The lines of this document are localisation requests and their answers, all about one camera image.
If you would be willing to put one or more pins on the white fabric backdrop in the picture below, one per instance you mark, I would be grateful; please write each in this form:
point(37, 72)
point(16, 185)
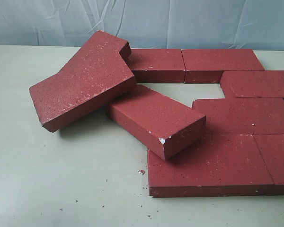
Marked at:
point(183, 24)

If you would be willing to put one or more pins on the red brick front large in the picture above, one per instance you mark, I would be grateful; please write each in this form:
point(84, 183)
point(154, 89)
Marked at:
point(216, 165)

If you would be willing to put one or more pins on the small red brick top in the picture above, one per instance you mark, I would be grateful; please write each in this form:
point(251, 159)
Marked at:
point(105, 41)

